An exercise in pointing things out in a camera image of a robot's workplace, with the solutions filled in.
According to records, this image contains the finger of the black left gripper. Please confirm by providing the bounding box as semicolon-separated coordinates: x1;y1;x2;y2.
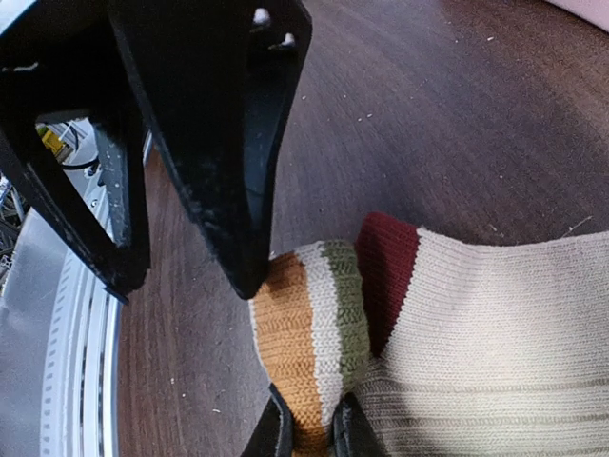
1;1;150;298
108;1;312;299

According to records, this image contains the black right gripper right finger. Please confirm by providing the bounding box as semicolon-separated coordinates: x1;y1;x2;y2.
332;392;386;457

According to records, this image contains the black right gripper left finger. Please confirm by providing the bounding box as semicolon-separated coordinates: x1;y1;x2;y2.
242;384;294;457

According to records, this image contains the aluminium front rail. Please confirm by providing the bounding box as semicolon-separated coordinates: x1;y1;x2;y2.
0;113;153;457

